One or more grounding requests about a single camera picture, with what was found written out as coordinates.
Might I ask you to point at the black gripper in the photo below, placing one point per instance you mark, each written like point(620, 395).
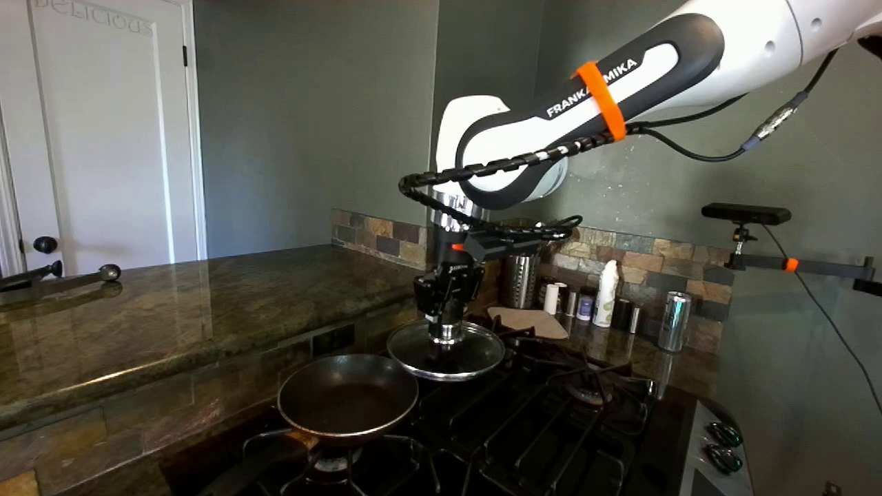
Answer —
point(447, 291)

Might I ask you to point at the glass lid with steel knob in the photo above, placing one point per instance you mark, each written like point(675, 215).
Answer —
point(469, 358)

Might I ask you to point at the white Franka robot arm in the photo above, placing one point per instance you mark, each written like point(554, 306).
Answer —
point(733, 44)

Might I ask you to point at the black ladder-shaped stove grate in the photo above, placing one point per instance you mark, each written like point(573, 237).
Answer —
point(524, 422)

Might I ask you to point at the black gas stove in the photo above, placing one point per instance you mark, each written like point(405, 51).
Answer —
point(532, 442)

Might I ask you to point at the black stove control knob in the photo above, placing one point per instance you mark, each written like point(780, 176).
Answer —
point(725, 430)
point(725, 459)

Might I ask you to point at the steel utensil holder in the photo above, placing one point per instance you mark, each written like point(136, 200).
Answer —
point(521, 278)

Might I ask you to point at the small white shaker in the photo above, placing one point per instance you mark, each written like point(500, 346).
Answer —
point(554, 299)

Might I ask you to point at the black frying pan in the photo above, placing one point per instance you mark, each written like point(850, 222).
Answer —
point(349, 395)

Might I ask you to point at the small blue-labelled jar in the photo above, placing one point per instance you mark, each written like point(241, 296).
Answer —
point(584, 306)

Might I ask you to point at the dark round burner cap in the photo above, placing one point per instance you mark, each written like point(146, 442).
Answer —
point(588, 386)

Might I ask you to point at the tall white bottle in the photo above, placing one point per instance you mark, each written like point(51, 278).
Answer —
point(606, 292)

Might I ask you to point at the small dark shaker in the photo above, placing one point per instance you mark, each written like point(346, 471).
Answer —
point(627, 318)

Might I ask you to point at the silver drink can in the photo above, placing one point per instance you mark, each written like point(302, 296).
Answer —
point(674, 320)

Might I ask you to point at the metal rod with ball end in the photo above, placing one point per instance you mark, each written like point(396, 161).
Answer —
point(108, 271)

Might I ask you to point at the white panelled door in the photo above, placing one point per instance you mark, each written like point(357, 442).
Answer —
point(110, 138)

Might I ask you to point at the black door knob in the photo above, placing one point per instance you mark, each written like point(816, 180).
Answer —
point(45, 245)

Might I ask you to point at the black bar-shaped camera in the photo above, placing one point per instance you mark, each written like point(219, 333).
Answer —
point(746, 214)

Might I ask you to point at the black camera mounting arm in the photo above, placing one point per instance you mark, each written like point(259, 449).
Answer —
point(827, 269)

